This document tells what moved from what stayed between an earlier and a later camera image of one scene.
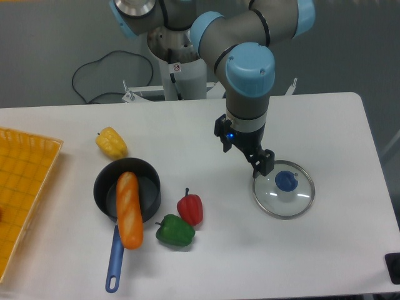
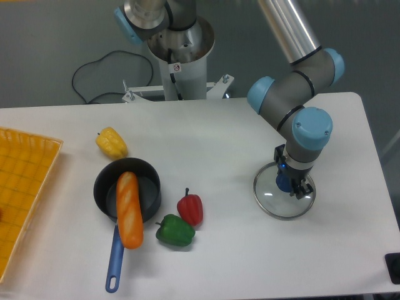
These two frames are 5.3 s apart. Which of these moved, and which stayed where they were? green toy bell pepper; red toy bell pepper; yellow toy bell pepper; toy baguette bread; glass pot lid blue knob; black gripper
Moved: glass pot lid blue knob; black gripper
Stayed: green toy bell pepper; red toy bell pepper; toy baguette bread; yellow toy bell pepper
